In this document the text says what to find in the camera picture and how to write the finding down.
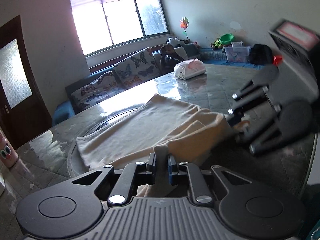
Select cream garment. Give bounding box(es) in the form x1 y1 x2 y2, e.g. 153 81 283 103
76 94 249 197

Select child in dark jacket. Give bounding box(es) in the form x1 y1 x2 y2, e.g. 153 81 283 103
159 44 184 74

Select butterfly print cushion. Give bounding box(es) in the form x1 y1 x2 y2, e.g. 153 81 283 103
71 71 125 111
113 48 162 89

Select green plastic bowl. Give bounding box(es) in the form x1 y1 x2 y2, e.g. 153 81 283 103
219 33 234 46

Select pink white tissue pack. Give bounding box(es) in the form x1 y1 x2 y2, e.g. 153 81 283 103
174 59 206 80

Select clear plastic storage box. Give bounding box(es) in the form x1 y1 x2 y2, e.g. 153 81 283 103
224 46 251 63

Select black backpack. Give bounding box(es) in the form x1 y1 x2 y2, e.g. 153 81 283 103
248 44 273 65

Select left butterfly print cushion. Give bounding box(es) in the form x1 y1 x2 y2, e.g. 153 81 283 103
71 71 125 111

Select dark wooden glass door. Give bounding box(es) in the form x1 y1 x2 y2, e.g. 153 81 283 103
1 16 52 149

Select white plush toy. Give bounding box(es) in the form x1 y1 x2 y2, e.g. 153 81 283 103
167 37 185 48

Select blue sofa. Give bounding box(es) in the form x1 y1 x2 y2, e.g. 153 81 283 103
52 43 264 126

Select pink cartoon thermos bottle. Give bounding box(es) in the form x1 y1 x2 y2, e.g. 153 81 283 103
0 132 19 168

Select large window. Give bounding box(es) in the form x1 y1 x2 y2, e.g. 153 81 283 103
70 0 169 55

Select right butterfly print cushion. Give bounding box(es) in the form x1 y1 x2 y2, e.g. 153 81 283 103
113 48 162 89

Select round black induction cooktop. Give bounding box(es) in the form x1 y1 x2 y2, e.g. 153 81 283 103
67 104 142 178

